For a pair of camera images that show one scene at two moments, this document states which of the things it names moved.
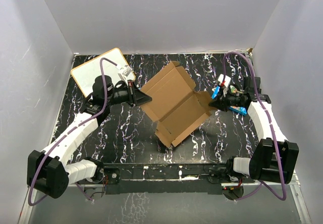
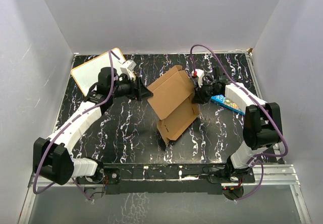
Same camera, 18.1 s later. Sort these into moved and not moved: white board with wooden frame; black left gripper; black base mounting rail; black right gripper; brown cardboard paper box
Moved: brown cardboard paper box; black left gripper; black right gripper
Not moved: white board with wooden frame; black base mounting rail
